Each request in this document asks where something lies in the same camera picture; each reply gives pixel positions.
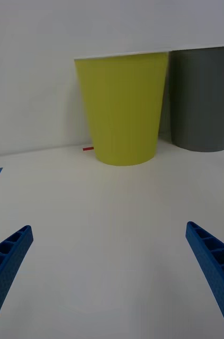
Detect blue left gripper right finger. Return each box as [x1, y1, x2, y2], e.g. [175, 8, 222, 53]
[185, 221, 224, 339]

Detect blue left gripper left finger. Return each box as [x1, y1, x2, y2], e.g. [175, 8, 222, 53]
[0, 225, 34, 339]

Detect grey plastic bin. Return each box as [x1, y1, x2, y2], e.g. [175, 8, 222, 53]
[168, 44, 224, 153]

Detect yellow-green plastic bin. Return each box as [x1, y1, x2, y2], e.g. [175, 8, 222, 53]
[74, 51, 169, 167]

